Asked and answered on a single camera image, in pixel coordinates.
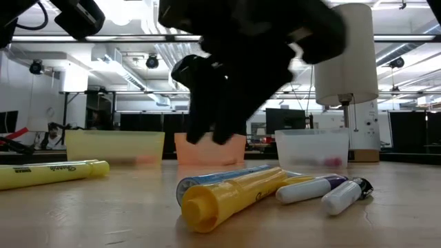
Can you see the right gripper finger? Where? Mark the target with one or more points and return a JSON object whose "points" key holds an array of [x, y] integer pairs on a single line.
{"points": [[201, 113], [231, 120]]}

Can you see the pink dry-erase marker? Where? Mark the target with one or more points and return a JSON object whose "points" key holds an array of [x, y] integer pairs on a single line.
{"points": [[333, 162]]}

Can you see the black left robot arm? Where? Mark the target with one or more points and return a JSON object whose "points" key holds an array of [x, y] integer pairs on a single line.
{"points": [[81, 19]]}

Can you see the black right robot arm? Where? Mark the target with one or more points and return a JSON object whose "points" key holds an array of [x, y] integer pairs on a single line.
{"points": [[258, 17]]}

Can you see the orange translucent plastic bin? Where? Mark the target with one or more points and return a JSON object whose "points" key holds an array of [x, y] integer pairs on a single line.
{"points": [[234, 151]]}

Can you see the black room partition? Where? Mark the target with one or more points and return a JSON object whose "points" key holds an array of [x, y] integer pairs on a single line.
{"points": [[151, 127], [410, 131]]}

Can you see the blue highlighter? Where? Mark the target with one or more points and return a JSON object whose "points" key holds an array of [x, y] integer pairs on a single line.
{"points": [[224, 175]]}

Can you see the black monitor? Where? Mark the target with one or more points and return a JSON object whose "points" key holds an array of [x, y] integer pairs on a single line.
{"points": [[286, 120], [8, 122]]}

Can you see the black ceiling spotlight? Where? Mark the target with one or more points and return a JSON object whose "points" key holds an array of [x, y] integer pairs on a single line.
{"points": [[152, 62], [37, 67], [397, 62]]}

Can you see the deep yellow highlighter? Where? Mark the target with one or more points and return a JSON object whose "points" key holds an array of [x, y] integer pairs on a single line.
{"points": [[224, 199]]}

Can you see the clear translucent plastic bin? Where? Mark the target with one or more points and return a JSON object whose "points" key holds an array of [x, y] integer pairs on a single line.
{"points": [[310, 144]]}

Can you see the slim yellow highlighter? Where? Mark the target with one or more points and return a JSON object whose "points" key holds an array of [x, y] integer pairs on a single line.
{"points": [[299, 180]]}

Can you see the yellow translucent plastic bin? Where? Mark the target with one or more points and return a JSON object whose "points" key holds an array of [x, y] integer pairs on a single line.
{"points": [[113, 144]]}

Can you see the purple cap white marker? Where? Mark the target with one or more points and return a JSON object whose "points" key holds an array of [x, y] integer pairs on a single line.
{"points": [[303, 191]]}

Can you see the white shade table lamp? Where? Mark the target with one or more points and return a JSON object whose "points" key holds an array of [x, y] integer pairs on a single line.
{"points": [[355, 69]]}

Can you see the black cap white marker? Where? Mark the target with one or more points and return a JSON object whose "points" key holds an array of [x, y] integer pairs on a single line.
{"points": [[341, 199]]}

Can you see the person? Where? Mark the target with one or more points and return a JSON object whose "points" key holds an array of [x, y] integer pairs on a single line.
{"points": [[53, 136]]}

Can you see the red bar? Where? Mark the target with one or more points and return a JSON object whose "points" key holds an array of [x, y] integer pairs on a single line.
{"points": [[17, 132]]}

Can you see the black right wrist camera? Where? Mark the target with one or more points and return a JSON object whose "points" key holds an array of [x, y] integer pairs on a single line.
{"points": [[187, 72]]}

